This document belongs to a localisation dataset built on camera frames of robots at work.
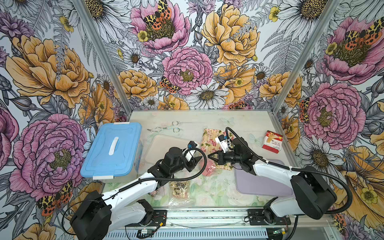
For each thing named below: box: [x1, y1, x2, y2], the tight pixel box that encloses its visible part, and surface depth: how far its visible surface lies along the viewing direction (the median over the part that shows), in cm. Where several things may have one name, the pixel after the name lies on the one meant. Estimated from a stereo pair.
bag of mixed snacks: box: [168, 180, 196, 211], surface depth 81 cm
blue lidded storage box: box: [80, 122, 144, 183], surface depth 80 cm
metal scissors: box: [147, 120, 180, 133], surface depth 114 cm
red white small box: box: [261, 130, 283, 154], surface depth 101 cm
